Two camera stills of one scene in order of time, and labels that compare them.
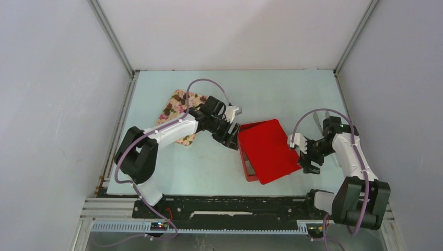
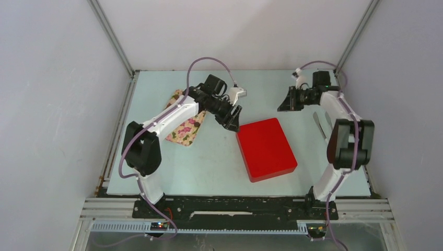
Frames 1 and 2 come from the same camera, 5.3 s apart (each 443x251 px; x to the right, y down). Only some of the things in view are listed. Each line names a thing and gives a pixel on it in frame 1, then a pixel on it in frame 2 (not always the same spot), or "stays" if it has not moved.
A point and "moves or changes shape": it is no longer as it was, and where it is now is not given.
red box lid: [268, 147] moves or changes shape
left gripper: [230, 140] -> [233, 123]
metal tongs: [316, 117] stays
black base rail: [232, 212] stays
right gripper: [305, 159] -> [291, 101]
